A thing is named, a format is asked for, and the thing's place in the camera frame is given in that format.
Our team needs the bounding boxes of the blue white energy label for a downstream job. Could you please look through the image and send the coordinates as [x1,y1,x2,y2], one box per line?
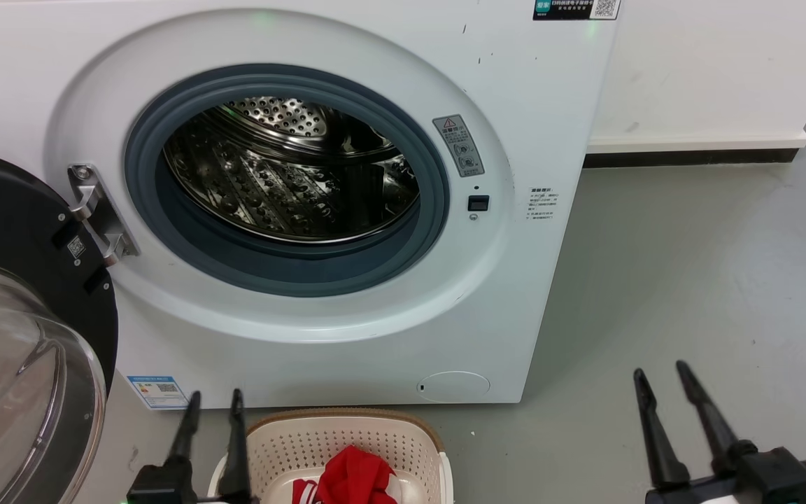
[127,375,190,411]

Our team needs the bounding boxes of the open washer door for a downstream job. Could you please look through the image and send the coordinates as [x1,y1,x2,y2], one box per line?
[0,146,121,504]

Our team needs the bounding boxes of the white wall ledge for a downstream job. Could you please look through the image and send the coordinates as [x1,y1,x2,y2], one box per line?
[586,129,806,154]

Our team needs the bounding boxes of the grey warning sticker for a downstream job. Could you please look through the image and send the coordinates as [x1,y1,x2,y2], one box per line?
[432,115,486,178]

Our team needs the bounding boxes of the silver metal door hinge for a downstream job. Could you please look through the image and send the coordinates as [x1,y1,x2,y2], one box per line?
[67,164,140,267]

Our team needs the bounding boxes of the red garment white stripe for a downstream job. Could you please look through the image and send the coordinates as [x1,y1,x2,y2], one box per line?
[292,445,401,504]

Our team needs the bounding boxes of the grey rubber door gasket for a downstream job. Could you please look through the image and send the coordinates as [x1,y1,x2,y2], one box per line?
[124,64,451,299]

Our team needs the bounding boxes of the small printed text label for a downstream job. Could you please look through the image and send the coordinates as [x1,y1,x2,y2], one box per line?
[528,186,560,223]

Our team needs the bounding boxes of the cream perforated laundry basket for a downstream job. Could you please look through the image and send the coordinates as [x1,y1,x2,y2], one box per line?
[207,408,455,504]

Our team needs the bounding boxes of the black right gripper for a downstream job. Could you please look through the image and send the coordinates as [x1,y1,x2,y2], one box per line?
[632,360,806,504]

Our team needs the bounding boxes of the round white filter cover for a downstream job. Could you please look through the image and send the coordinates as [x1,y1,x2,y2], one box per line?
[416,371,492,404]

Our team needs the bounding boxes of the stainless steel washing machine drum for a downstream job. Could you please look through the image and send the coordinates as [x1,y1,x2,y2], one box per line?
[163,97,422,245]

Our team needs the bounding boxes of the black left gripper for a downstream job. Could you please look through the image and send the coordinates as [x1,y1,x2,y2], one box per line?
[126,388,258,504]

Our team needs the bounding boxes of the white front-load washing machine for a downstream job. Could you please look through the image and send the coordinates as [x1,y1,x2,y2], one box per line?
[0,0,621,411]

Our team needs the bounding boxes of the black baseboard strip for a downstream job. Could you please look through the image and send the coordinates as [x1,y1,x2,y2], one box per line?
[582,148,801,169]

